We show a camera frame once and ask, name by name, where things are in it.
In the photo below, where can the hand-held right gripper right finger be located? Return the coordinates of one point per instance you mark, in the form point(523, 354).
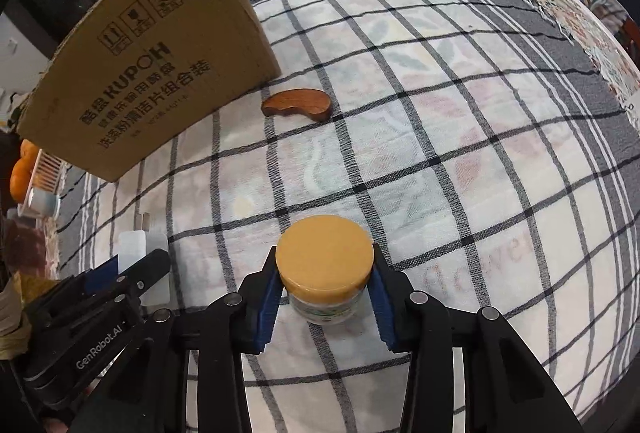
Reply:
point(382, 313)

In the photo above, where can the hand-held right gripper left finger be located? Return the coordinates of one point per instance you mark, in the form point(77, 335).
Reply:
point(267, 308)

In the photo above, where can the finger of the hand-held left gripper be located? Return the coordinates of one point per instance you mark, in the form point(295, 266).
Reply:
point(100, 275)
point(150, 269)

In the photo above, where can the white charger plug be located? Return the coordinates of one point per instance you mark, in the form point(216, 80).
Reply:
point(157, 293)

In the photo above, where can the white jar with yellow lid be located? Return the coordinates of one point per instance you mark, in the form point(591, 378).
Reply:
point(325, 263)

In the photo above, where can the brown cardboard box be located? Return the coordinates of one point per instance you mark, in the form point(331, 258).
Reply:
point(145, 68)

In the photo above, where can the white plastic fruit basket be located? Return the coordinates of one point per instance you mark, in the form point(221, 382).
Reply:
point(45, 173)

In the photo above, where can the orange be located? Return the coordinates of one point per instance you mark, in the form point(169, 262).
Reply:
point(30, 149)
point(21, 180)

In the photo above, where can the grey plaid tablecloth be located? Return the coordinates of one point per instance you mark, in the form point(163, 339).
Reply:
point(450, 173)

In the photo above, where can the curved brown wooden piece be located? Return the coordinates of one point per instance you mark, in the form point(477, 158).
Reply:
point(297, 105)

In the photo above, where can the colourful patterned cloth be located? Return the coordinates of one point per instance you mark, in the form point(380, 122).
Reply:
point(590, 33)

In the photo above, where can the pile of colourful clothes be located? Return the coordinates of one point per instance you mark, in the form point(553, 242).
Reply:
point(605, 3)

